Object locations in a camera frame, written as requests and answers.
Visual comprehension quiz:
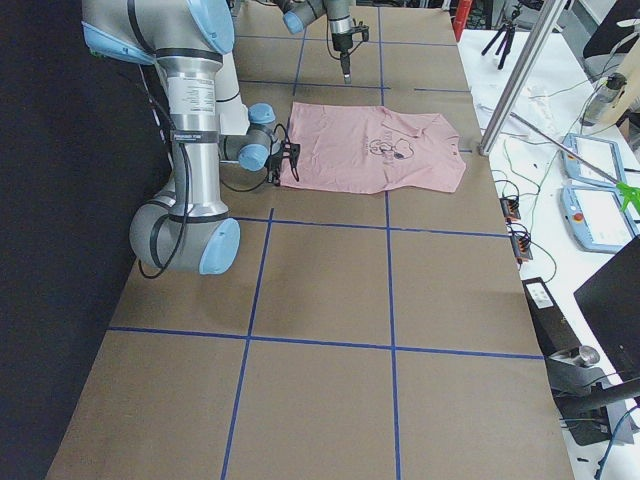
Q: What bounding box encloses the black camera tripod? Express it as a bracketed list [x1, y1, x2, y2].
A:
[481, 11, 519, 70]

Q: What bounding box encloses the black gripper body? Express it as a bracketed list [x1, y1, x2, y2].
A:
[268, 141, 287, 173]
[331, 32, 351, 55]

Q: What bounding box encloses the aluminium frame post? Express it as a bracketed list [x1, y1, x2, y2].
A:
[479, 0, 566, 156]

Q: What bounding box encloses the black monitor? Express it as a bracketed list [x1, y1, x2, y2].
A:
[574, 238, 639, 380]

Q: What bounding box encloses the black monitor stand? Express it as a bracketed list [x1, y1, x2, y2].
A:
[545, 346, 639, 446]

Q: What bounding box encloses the black power strip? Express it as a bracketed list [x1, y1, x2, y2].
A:
[499, 195, 521, 223]
[506, 222, 533, 264]

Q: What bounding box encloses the upper teach pendant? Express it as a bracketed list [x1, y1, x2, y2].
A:
[562, 133, 626, 187]

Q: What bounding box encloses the lower teach pendant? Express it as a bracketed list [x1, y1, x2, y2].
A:
[560, 186, 639, 254]

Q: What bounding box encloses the black box with label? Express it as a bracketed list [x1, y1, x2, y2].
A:
[522, 277, 581, 357]

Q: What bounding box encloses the water bottle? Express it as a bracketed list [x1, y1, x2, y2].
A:
[580, 72, 627, 127]

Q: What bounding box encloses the pink Snoopy t-shirt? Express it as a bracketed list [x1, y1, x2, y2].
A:
[280, 102, 466, 194]

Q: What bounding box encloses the teach pendant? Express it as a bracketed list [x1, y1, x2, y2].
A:
[562, 133, 626, 187]
[560, 186, 639, 254]

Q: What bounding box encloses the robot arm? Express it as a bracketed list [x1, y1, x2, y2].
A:
[274, 0, 355, 85]
[82, 1, 300, 275]

